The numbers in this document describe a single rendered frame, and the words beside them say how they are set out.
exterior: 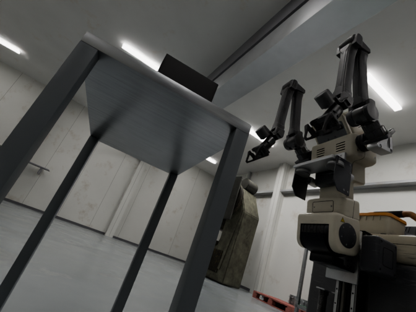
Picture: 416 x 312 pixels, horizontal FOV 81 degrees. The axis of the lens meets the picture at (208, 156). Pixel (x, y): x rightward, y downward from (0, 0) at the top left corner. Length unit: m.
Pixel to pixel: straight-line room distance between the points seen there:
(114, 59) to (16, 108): 11.07
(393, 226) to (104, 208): 10.31
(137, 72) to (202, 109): 0.18
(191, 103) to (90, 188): 10.43
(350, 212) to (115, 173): 10.40
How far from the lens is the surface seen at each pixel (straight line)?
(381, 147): 1.30
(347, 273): 1.35
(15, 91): 11.90
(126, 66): 0.62
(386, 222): 1.48
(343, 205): 1.24
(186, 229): 12.10
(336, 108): 1.14
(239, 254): 7.36
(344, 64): 1.35
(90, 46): 0.64
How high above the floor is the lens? 0.44
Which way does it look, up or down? 22 degrees up
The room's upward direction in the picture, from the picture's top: 20 degrees clockwise
